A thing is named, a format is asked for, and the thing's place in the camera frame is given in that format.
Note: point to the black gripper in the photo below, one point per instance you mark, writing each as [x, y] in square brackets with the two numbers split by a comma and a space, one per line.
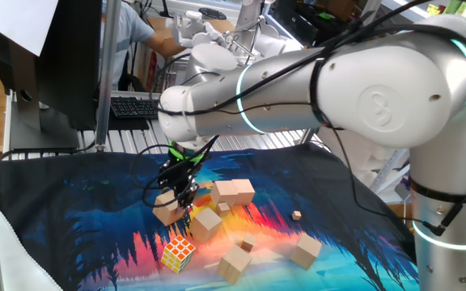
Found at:
[178, 173]

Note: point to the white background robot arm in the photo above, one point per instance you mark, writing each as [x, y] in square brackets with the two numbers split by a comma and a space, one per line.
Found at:
[249, 16]

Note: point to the person's forearm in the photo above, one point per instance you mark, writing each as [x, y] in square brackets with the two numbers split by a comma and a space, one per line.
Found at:
[164, 42]

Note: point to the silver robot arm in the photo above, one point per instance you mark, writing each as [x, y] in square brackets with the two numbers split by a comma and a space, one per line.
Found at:
[378, 93]

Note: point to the small wooden cube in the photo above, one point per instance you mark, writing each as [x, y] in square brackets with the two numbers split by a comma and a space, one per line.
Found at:
[296, 215]
[248, 243]
[223, 209]

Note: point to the Rubik's cube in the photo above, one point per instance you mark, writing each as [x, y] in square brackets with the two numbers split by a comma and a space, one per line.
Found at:
[178, 254]

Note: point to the forest sunset printed cloth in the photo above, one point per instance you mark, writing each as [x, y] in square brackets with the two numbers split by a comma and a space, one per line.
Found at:
[95, 194]

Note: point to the black keyboard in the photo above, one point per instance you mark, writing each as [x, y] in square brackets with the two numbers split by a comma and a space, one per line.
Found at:
[136, 107]

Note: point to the red white printed box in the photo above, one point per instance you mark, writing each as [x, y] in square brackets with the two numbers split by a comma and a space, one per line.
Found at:
[151, 72]

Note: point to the white robotic hand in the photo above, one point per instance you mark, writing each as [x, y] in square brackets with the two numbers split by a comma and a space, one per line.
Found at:
[192, 30]

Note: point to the black computer monitor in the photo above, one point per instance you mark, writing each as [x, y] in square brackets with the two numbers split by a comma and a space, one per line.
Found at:
[67, 60]

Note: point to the person in blue shirt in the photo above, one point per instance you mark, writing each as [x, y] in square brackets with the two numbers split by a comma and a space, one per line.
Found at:
[125, 28]

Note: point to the white foam packing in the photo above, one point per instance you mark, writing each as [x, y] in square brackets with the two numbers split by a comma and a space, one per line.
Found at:
[362, 157]

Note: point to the white paper sheet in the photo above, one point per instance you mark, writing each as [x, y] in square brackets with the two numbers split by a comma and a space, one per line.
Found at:
[18, 20]

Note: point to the cardboard box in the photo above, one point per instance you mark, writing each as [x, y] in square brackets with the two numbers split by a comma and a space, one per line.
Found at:
[403, 210]

